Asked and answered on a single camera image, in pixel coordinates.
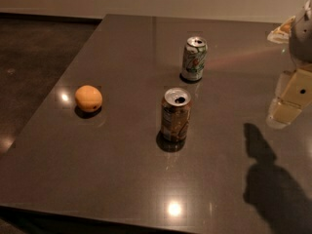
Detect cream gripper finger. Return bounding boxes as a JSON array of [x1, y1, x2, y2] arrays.
[[266, 67, 312, 130], [267, 16, 295, 44]]

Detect green white soda can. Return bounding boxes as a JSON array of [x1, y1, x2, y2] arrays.
[[181, 36, 208, 82]]

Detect orange soda can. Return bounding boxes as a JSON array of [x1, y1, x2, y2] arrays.
[[161, 88, 192, 142]]

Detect orange fruit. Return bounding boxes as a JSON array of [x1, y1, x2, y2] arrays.
[[75, 85, 102, 113]]

